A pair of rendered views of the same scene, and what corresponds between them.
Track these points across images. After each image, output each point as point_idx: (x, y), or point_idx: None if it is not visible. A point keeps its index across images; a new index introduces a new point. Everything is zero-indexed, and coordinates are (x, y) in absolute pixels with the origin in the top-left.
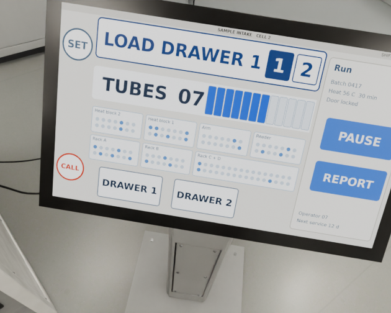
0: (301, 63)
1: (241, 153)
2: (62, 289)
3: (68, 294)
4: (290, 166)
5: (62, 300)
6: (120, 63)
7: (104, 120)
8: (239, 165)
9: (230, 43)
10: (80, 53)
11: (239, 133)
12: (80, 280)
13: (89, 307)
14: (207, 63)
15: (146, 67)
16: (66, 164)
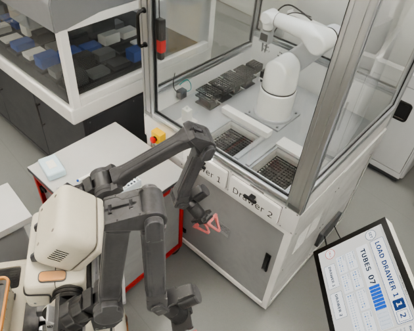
0: (404, 311)
1: (361, 308)
2: (278, 309)
3: (276, 314)
4: (365, 330)
5: (272, 312)
6: (371, 250)
7: (350, 256)
8: (356, 310)
9: (397, 282)
10: (368, 237)
11: (367, 303)
12: (287, 319)
13: (273, 330)
14: (386, 278)
15: (374, 259)
16: (330, 252)
